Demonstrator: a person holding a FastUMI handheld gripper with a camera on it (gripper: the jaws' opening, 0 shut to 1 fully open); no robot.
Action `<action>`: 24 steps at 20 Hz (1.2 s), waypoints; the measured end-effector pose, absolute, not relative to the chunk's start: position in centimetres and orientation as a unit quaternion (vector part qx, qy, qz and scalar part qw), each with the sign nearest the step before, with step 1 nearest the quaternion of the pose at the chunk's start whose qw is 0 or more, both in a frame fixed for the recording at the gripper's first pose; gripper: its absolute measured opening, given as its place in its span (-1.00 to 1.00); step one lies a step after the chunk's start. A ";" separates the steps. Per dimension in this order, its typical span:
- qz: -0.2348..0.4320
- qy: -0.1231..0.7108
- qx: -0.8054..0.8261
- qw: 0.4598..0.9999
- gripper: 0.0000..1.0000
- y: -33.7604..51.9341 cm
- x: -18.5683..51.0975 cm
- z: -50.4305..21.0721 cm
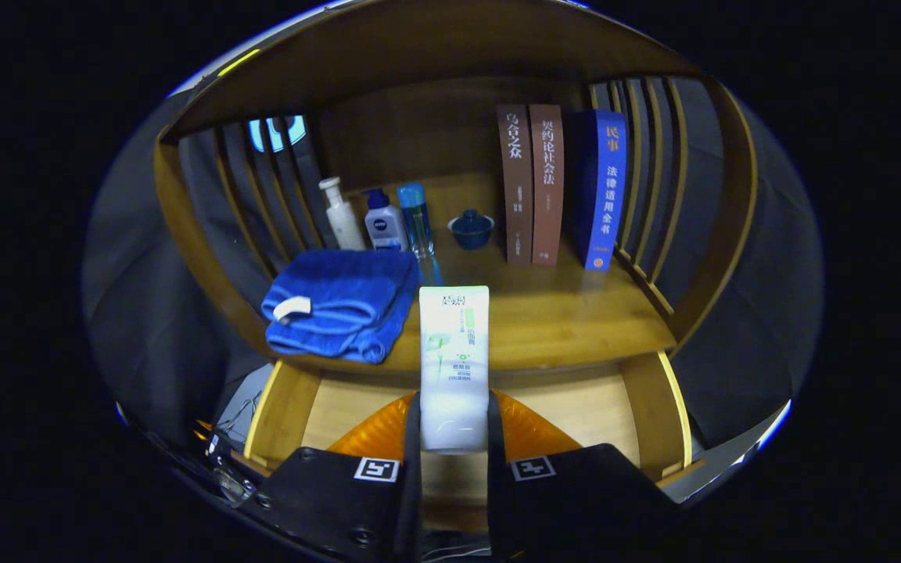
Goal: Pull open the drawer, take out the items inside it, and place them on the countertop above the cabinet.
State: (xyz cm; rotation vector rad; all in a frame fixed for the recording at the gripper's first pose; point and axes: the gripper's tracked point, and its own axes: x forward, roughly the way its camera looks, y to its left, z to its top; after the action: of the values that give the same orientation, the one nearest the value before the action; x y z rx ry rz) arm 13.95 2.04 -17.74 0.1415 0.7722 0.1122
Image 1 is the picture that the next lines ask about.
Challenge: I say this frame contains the black backdrop cloth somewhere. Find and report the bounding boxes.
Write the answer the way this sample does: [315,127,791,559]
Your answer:
[81,86,825,462]

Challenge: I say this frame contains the clear teal bottle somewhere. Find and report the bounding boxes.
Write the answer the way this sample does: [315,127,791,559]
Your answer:
[397,183,436,259]

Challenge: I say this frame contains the wooden countertop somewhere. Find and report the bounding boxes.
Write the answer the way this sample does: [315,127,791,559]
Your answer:
[263,176,678,375]

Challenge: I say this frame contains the wooden cabinet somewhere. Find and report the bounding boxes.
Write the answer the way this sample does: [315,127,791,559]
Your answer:
[153,0,758,376]

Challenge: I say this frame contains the light brown book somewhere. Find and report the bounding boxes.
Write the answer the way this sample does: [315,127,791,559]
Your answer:
[529,104,565,268]

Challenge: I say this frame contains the blue book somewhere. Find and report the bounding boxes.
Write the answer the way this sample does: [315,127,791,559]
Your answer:
[568,109,628,271]

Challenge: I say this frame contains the folded blue towel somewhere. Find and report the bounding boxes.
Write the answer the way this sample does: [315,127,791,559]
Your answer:
[260,249,420,364]

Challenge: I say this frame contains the white pump bottle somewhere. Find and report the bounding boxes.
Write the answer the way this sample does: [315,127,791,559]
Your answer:
[318,177,366,251]

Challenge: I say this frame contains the white cosmetic tube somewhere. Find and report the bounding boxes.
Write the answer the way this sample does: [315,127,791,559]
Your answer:
[418,285,491,455]

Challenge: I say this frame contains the wooden drawer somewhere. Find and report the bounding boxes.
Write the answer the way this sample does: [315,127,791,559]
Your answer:
[243,350,705,533]

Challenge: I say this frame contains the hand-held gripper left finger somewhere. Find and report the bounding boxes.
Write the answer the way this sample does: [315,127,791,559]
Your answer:
[235,391,424,563]

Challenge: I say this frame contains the white bottle blue cap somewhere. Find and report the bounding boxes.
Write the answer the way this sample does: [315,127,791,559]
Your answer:
[363,188,410,252]

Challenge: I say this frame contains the dark brown book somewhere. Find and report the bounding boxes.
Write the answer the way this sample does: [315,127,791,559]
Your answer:
[496,105,534,267]

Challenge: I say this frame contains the dark blue lidded teacup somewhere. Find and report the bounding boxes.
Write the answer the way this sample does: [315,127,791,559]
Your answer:
[447,209,496,251]

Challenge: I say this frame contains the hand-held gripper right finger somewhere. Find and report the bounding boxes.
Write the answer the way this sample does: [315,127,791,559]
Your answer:
[486,389,682,562]

